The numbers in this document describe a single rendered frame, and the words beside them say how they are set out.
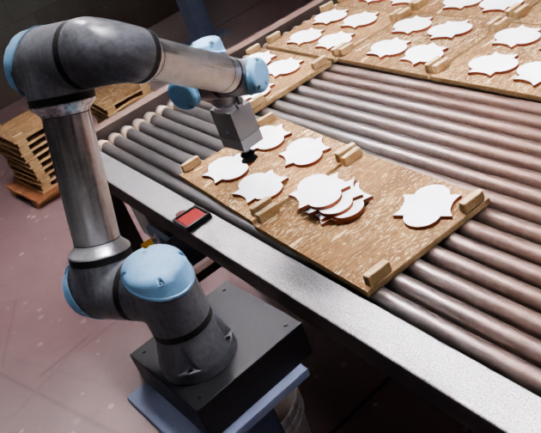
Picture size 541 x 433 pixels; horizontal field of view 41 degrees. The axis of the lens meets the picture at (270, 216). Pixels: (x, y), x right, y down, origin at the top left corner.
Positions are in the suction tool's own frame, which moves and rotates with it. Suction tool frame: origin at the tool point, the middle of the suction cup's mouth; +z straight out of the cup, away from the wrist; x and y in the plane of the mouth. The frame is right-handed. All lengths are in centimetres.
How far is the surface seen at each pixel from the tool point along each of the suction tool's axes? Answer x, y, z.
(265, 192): 1.6, -4.1, 8.0
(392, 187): -12.7, -33.2, 9.0
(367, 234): 3.2, -39.2, 9.0
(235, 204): 7.9, 1.3, 9.0
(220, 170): -0.9, 18.0, 8.0
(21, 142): -27, 276, 61
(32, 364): 53, 144, 103
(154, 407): 58, -28, 16
